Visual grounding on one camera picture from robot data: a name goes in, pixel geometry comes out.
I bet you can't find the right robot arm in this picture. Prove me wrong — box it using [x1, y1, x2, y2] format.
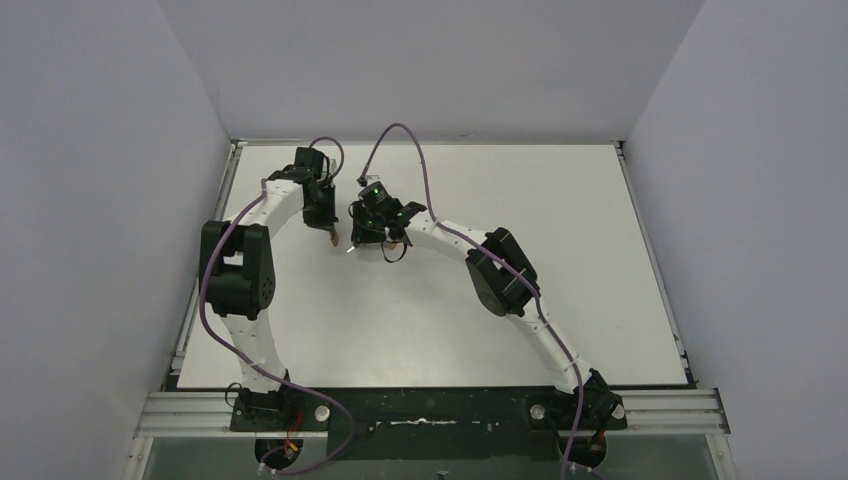
[352, 180, 624, 427]

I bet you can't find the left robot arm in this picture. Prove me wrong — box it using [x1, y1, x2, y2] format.
[199, 146, 340, 427]

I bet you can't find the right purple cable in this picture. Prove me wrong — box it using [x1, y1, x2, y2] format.
[357, 123, 586, 480]

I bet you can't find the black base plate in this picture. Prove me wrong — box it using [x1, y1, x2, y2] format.
[224, 384, 628, 468]

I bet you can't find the aluminium frame rail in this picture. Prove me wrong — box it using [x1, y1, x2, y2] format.
[135, 390, 731, 438]

